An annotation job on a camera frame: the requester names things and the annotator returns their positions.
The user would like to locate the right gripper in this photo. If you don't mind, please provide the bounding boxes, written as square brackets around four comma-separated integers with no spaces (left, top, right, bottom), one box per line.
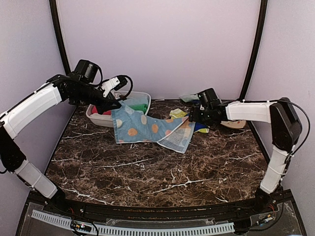
[189,106,214,126]

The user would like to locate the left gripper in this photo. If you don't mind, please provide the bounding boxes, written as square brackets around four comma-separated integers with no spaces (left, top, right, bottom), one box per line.
[71,82,121,115]

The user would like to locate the blue polka dot towel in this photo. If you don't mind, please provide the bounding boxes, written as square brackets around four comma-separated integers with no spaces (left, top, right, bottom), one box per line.
[111,102,195,153]

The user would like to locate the orange bunny towel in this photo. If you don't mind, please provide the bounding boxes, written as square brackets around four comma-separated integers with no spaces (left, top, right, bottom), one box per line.
[111,91,122,100]

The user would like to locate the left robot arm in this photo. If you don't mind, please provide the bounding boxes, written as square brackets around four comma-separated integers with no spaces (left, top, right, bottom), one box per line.
[0,59,127,214]

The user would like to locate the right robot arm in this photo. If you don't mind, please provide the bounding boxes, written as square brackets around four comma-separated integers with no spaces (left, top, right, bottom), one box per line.
[189,88,311,195]

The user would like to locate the pink rolled towel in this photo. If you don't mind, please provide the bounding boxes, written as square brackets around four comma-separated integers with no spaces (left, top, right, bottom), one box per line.
[92,105,111,116]

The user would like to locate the white plastic basin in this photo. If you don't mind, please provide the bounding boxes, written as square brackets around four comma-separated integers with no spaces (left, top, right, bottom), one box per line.
[86,90,152,128]

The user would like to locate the dark blue object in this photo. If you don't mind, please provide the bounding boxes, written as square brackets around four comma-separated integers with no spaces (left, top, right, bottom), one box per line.
[194,122,210,133]

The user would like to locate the light blue rolled towel back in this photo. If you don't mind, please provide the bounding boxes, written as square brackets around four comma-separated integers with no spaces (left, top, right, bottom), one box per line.
[124,95,150,106]

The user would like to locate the grey green crumpled towel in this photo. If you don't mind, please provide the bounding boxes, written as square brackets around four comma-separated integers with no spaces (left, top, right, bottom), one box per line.
[180,94,199,103]

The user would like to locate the green patterned small towel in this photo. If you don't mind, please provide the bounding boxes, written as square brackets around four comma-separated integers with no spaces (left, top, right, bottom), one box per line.
[169,108,188,118]

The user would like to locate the green rolled towel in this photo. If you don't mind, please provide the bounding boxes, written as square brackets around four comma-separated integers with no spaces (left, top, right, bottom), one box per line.
[129,104,148,114]

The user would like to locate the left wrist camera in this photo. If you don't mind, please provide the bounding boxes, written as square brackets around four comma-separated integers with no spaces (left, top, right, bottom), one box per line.
[100,77,121,98]

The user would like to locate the white slotted cable duct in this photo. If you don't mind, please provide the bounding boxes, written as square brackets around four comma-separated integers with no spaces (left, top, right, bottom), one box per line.
[31,210,235,236]

